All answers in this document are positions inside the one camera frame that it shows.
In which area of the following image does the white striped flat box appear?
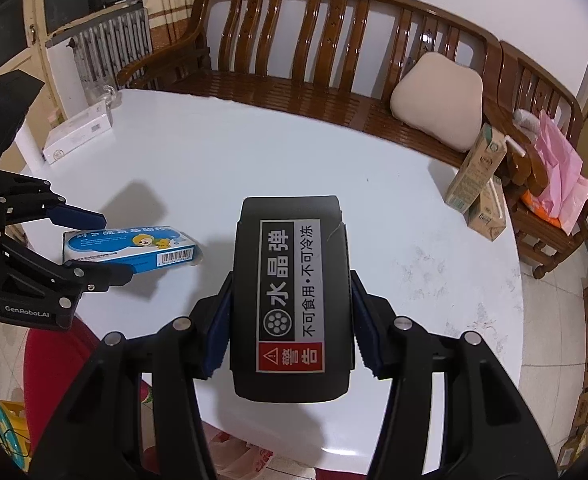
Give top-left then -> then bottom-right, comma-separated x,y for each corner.
42,101 -> 115,165

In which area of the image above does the black case with label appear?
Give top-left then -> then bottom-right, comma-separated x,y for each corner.
229,195 -> 359,404

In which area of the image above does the clear glass jar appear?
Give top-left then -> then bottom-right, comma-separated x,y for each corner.
80,77 -> 120,109

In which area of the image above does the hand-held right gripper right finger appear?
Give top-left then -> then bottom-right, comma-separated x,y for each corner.
350,270 -> 557,480

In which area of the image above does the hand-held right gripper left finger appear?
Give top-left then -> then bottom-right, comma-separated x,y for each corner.
28,270 -> 235,480

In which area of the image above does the yellow teal plastic toy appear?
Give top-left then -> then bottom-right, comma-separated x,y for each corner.
0,396 -> 33,472

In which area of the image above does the cream curtain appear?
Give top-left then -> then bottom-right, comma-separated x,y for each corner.
138,0 -> 197,47

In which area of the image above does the pink plastic bag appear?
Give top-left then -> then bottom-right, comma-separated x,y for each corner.
521,109 -> 588,235

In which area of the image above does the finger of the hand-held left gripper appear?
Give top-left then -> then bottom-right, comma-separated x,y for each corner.
0,169 -> 108,232
0,231 -> 134,294

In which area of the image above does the wooden slatted bench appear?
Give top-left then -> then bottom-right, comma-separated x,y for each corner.
116,0 -> 501,169

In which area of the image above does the small cardboard box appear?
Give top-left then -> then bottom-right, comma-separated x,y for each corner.
555,384 -> 588,472

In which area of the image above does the metal radiator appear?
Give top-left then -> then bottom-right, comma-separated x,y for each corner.
72,7 -> 154,87

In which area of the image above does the blue medicine box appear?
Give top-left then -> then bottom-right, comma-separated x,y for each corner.
62,224 -> 204,274

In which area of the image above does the beige cushion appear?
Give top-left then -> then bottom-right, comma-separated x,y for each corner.
389,52 -> 485,154

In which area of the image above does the tan drink carton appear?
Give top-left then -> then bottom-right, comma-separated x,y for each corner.
466,182 -> 508,241
445,124 -> 508,214

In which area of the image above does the wooden armchair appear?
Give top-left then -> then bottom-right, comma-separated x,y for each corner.
484,41 -> 588,280

